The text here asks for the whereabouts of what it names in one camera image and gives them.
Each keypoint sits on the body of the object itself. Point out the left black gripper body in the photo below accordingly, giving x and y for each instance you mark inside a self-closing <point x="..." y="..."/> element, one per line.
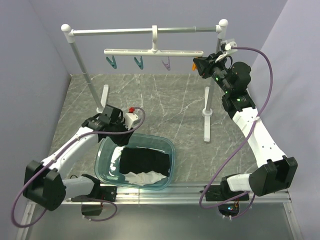
<point x="119" y="125"/>

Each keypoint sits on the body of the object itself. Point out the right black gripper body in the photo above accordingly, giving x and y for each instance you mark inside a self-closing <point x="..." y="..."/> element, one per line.
<point x="217" y="71"/>

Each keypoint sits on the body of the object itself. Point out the orange clothespin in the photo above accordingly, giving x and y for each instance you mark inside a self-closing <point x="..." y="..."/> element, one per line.
<point x="194" y="67"/>

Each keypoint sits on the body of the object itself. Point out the black underwear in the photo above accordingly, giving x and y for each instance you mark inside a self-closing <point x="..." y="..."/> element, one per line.
<point x="138" y="160"/>

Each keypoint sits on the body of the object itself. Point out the white plastic clip hanger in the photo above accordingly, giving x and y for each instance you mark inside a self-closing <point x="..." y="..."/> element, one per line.
<point x="154" y="51"/>

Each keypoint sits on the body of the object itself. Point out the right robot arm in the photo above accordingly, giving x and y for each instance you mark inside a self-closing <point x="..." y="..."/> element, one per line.
<point x="275" y="171"/>

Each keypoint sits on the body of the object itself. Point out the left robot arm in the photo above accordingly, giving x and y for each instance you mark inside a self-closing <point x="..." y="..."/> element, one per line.
<point x="46" y="182"/>

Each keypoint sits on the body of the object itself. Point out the translucent teal plastic basin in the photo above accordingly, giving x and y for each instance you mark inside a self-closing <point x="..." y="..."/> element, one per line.
<point x="107" y="160"/>

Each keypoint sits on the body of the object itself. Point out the purple clothespin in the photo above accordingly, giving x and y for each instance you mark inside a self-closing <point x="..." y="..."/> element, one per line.
<point x="167" y="64"/>

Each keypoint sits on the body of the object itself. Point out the white cloth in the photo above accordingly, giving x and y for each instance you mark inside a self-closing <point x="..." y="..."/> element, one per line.
<point x="143" y="178"/>

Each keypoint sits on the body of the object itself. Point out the teal clothespin far left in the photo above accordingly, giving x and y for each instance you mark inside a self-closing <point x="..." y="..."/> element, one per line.
<point x="112" y="61"/>

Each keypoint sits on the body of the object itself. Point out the teal clothespin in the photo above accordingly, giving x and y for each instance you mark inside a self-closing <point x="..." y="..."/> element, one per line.
<point x="112" y="61"/>
<point x="139" y="62"/>

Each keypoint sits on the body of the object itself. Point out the white metal drying rack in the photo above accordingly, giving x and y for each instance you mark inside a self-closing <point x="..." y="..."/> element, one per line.
<point x="71" y="34"/>

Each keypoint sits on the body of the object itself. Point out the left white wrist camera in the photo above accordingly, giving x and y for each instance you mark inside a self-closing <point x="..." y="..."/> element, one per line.
<point x="131" y="119"/>

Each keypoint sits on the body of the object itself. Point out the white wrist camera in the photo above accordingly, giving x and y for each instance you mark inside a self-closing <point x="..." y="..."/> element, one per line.
<point x="227" y="49"/>
<point x="131" y="119"/>

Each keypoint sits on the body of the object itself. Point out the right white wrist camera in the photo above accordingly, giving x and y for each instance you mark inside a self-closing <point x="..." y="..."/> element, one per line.
<point x="227" y="49"/>

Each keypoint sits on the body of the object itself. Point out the aluminium mounting rail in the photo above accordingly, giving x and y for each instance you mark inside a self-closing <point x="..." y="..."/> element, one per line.
<point x="175" y="193"/>

